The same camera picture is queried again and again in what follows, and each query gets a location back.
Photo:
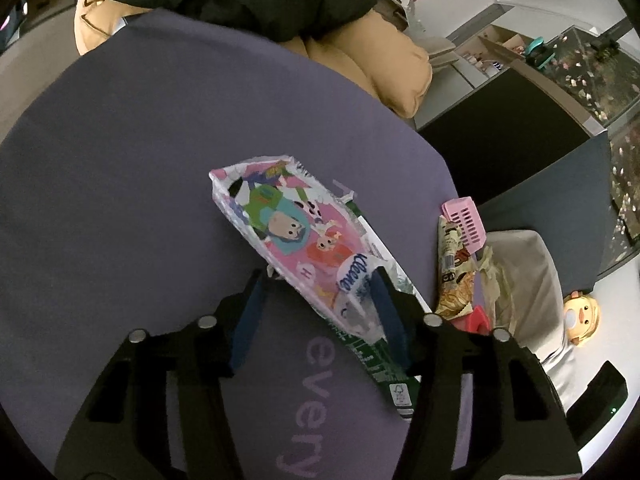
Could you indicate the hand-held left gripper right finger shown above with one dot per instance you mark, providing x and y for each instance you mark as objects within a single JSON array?
[{"x": 387, "y": 315}]

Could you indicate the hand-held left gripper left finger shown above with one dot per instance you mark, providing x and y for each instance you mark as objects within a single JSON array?
[{"x": 247, "y": 320}]

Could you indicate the green white carton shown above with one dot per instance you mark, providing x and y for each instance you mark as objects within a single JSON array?
[{"x": 385, "y": 360}]

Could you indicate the pink cartoon tissue packet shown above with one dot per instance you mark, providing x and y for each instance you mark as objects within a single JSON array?
[{"x": 285, "y": 225}]

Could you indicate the pink plastic basket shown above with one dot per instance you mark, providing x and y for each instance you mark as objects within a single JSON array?
[{"x": 467, "y": 220}]

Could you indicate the brown patterned snack packet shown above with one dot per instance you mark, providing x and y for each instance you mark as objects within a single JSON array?
[{"x": 452, "y": 280}]

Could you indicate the red snack packet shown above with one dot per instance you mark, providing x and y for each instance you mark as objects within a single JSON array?
[{"x": 475, "y": 321}]

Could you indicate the beige crumpled bag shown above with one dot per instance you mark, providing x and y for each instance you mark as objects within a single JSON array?
[{"x": 525, "y": 280}]

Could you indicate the dark cabinet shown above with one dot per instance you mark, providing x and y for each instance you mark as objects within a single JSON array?
[{"x": 525, "y": 160}]

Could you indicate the tan cushion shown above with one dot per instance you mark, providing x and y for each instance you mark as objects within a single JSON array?
[{"x": 390, "y": 65}]

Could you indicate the white desk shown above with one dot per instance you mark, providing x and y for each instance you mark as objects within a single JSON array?
[{"x": 465, "y": 75}]

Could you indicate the cardboard box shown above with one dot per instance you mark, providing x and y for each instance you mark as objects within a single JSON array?
[{"x": 500, "y": 50}]

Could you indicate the teal object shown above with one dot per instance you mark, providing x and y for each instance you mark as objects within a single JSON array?
[{"x": 540, "y": 52}]

